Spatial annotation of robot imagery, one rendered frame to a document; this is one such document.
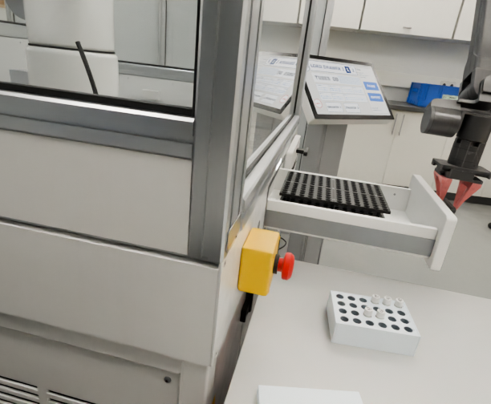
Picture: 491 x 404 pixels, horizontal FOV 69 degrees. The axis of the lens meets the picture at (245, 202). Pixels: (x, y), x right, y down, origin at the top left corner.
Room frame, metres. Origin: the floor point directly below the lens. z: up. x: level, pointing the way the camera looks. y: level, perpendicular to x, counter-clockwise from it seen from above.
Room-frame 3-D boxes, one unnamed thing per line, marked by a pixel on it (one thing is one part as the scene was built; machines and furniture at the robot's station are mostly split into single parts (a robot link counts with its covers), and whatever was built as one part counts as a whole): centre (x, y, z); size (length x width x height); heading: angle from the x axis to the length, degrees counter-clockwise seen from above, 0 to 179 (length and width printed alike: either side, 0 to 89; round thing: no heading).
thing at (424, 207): (0.73, -0.39, 0.87); 0.29 x 0.02 x 0.11; 170
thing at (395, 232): (0.77, -0.18, 0.86); 0.40 x 0.26 x 0.06; 80
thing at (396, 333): (0.47, -0.22, 0.78); 0.12 x 0.08 x 0.04; 85
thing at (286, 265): (0.45, -0.07, 0.88); 0.04 x 0.03 x 0.04; 170
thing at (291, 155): (1.10, -0.13, 0.87); 0.29 x 0.02 x 0.11; 170
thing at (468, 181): (0.75, -0.45, 0.94); 0.07 x 0.07 x 0.09; 80
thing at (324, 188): (0.77, -0.19, 0.87); 0.22 x 0.18 x 0.06; 80
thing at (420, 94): (3.92, -1.91, 1.01); 0.61 x 0.41 x 0.22; 86
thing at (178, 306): (0.91, 0.40, 0.87); 1.02 x 0.95 x 0.14; 170
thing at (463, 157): (0.75, -0.45, 1.01); 0.10 x 0.07 x 0.07; 80
